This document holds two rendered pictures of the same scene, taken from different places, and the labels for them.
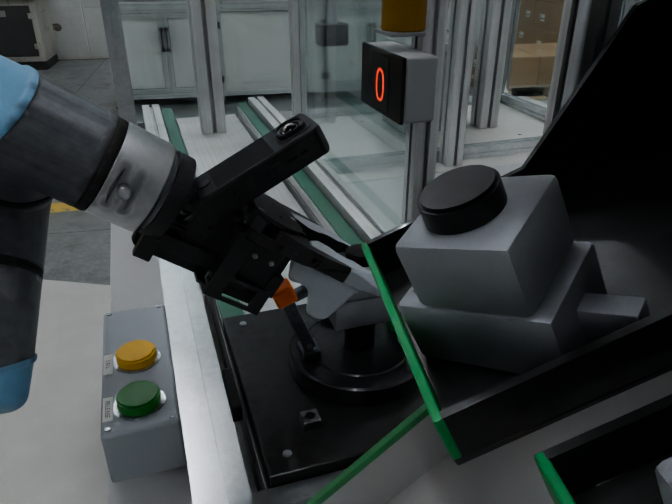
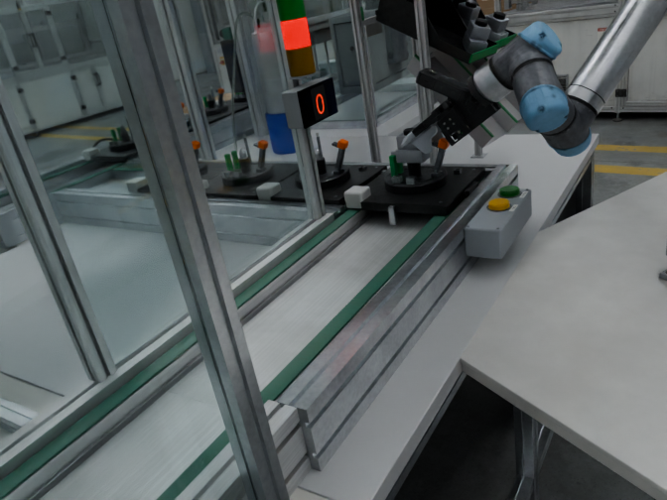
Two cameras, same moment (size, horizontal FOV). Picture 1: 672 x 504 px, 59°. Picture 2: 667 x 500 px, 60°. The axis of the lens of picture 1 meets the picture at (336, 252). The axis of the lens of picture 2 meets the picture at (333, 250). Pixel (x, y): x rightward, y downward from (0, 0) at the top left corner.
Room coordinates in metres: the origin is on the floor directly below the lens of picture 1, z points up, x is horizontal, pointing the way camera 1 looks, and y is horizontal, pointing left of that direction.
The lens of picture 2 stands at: (1.38, 0.86, 1.41)
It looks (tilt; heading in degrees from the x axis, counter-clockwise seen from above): 25 degrees down; 234
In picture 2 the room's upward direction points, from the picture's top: 10 degrees counter-clockwise
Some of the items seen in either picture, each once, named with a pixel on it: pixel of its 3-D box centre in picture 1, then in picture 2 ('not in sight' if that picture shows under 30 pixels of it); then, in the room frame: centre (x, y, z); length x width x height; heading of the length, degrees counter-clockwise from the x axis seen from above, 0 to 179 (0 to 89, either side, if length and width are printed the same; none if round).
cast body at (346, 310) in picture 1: (370, 281); (407, 145); (0.49, -0.03, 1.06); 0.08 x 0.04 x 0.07; 108
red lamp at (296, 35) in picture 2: not in sight; (295, 33); (0.71, -0.08, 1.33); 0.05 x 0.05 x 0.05
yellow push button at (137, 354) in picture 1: (136, 357); (498, 205); (0.50, 0.21, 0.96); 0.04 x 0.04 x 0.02
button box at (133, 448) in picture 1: (141, 381); (499, 220); (0.50, 0.21, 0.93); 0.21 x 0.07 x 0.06; 18
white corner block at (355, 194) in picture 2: not in sight; (357, 197); (0.61, -0.09, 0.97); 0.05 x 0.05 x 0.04; 18
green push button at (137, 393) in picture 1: (139, 401); (509, 192); (0.43, 0.19, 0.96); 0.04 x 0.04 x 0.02
